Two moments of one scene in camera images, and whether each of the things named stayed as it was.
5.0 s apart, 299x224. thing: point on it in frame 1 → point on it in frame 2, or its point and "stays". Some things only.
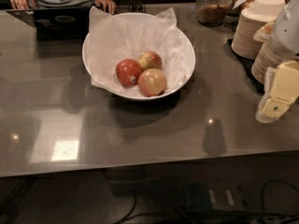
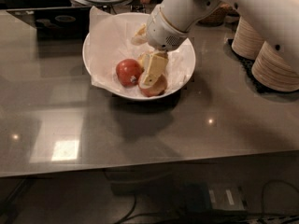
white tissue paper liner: [114, 38] stays
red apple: [128, 72] stays
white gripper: [288, 36] → [160, 33]
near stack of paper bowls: [265, 57] stays
